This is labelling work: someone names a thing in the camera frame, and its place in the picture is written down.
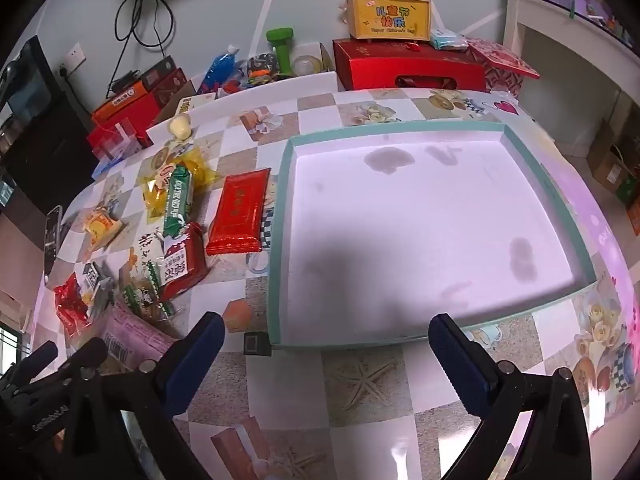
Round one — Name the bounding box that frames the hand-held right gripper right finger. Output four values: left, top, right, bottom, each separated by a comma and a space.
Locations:
428, 313, 594, 480

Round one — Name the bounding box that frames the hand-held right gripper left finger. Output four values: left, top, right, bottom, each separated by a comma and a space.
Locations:
65, 311, 227, 480

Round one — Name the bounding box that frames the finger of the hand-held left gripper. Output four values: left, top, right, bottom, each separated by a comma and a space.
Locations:
7, 341, 59, 387
59, 337, 109, 380

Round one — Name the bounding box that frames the pink snack packet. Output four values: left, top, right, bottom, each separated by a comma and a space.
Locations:
97, 302, 184, 367

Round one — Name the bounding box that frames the small red snack packet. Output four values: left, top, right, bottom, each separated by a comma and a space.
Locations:
53, 272, 94, 337

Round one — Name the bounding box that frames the small teal white packet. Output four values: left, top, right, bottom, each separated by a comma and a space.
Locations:
82, 261, 115, 307

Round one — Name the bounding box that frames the brown white biscuit packet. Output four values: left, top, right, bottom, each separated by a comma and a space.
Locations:
159, 222, 211, 302

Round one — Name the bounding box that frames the white packet with orange print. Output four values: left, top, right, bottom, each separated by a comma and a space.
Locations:
118, 232, 168, 293

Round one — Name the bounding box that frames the small orange yellow packet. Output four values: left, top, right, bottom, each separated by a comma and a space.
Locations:
82, 209, 125, 250

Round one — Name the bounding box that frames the white tray with teal rim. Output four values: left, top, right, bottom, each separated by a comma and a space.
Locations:
266, 120, 599, 349

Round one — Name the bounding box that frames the red pack with gold print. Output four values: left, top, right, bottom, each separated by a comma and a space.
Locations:
205, 168, 272, 256

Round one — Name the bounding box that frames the green biscuit packet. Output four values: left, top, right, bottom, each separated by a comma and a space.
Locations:
162, 163, 195, 239

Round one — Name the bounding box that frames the yellow bread packet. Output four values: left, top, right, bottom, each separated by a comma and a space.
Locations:
142, 142, 219, 219

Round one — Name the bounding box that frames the checkered printed tablecloth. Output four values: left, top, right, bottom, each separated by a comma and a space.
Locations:
25, 85, 640, 480

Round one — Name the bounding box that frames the black smartphone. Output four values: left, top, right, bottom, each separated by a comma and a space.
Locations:
44, 204, 64, 277

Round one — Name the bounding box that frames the blue white paper pack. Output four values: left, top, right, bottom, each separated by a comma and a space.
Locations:
92, 154, 127, 177

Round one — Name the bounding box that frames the clear plastic box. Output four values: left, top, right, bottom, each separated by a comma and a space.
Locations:
92, 119, 139, 161

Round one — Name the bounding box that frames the plain red box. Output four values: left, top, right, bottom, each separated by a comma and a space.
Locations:
87, 119, 154, 152

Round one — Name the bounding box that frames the black cabinet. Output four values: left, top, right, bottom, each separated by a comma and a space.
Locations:
0, 35, 97, 213

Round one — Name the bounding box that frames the cream pudding cup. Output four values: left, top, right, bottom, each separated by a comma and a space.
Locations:
169, 113, 194, 141

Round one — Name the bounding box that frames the orange carton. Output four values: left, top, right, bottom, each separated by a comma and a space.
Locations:
91, 82, 162, 126

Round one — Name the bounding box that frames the brown cardboard carton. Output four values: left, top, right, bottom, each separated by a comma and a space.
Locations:
585, 119, 640, 207

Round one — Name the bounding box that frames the white foam board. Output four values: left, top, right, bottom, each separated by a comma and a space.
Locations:
145, 72, 339, 142

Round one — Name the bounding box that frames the red box with picture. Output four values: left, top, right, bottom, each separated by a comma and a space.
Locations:
149, 67, 189, 106

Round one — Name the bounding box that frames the dark flat box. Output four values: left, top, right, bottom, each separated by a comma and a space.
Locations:
139, 55, 177, 86

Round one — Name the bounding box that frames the blue bead bottle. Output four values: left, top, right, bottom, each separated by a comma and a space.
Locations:
199, 43, 240, 94

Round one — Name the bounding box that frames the dark patterned pouch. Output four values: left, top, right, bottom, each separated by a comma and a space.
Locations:
247, 52, 276, 84

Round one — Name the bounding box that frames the red patterned box lid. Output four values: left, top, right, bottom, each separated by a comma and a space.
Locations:
467, 37, 541, 97

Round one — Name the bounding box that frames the large red gift box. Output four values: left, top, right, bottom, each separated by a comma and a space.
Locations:
332, 38, 489, 92

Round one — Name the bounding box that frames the tape roll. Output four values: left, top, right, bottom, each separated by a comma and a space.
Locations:
291, 52, 321, 76

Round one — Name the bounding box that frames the green dumbbell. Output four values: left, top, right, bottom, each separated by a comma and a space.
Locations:
265, 27, 296, 79

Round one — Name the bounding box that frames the light blue packet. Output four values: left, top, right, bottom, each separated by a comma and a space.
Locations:
429, 29, 469, 51

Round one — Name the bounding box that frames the open cardboard box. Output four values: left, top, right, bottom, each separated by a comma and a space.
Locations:
174, 41, 337, 112

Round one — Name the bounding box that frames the white side table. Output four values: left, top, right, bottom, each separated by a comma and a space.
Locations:
502, 0, 640, 152

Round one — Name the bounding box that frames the white wall socket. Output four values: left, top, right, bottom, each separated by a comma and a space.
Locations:
58, 42, 84, 79

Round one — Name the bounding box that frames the black cable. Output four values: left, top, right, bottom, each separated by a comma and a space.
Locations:
113, 0, 174, 57

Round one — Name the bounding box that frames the yellow gift box with handle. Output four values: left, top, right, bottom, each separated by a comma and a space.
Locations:
346, 0, 432, 41

